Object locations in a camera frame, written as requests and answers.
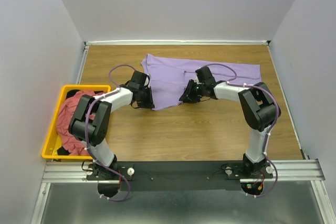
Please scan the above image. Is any purple t shirt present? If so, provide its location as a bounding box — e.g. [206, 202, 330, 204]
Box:
[141, 54, 261, 111]

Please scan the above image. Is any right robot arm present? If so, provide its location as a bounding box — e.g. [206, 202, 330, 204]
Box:
[179, 66, 281, 179]

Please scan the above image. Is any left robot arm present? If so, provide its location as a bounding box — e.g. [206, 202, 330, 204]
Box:
[68, 70, 154, 174]

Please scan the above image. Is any black t shirt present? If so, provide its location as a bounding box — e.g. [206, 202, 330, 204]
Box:
[56, 89, 106, 156]

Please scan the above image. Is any yellow plastic bin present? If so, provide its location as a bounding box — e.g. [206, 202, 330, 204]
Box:
[41, 84, 111, 160]

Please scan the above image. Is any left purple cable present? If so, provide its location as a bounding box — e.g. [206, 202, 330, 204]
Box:
[85, 63, 137, 202]

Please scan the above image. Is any purple cable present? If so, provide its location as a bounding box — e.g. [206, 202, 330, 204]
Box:
[196, 63, 280, 199]
[85, 63, 137, 202]

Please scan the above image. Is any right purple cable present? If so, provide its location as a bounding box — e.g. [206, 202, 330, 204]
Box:
[196, 63, 280, 199]

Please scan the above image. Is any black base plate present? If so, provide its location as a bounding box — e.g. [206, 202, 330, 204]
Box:
[85, 161, 273, 199]

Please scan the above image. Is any aluminium frame rail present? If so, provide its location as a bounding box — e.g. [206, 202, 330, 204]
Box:
[31, 160, 334, 223]

